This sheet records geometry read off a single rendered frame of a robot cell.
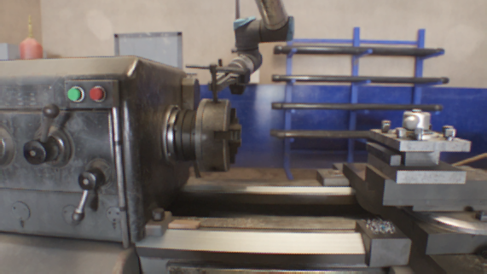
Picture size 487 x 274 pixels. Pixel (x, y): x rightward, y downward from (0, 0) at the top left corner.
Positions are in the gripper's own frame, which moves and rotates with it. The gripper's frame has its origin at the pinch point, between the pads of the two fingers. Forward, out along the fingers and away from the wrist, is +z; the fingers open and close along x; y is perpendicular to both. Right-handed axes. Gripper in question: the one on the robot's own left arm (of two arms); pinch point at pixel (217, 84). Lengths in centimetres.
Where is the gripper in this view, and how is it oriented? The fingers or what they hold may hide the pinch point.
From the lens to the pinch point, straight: 78.9
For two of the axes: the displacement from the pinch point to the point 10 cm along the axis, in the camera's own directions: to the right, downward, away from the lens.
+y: -0.3, -8.8, -4.8
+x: 9.2, 1.6, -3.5
